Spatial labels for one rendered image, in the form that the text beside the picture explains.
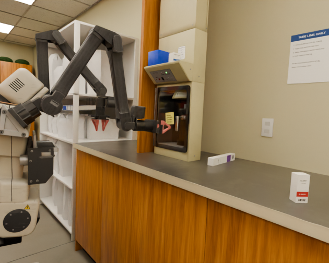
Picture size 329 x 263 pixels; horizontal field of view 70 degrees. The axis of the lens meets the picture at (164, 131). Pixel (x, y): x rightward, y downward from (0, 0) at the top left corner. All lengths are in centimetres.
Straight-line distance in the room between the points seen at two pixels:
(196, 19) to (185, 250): 120
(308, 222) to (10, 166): 115
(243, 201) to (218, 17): 142
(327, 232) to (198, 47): 108
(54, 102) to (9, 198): 47
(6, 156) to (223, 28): 155
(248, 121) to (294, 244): 96
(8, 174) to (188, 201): 80
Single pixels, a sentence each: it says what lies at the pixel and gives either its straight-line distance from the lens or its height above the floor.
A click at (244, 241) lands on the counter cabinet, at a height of 78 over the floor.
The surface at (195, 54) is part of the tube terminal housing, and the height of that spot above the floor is 156.
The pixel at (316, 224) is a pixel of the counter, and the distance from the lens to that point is 81.
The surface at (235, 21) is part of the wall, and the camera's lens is 186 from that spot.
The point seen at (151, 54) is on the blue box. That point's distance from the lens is 154.
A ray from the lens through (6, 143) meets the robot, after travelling 121.
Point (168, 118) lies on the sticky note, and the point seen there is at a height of 119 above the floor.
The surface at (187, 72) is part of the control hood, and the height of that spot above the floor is 145.
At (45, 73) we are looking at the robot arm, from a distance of 148.
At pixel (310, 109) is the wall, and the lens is 153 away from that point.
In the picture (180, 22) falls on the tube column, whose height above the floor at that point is 177.
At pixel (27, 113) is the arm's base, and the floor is 120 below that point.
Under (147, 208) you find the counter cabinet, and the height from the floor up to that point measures 71.
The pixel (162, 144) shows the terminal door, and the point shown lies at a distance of 155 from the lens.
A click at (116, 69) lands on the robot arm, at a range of 111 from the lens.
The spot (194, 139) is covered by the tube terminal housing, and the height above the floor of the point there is 107.
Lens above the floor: 122
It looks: 5 degrees down
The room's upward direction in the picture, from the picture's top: 3 degrees clockwise
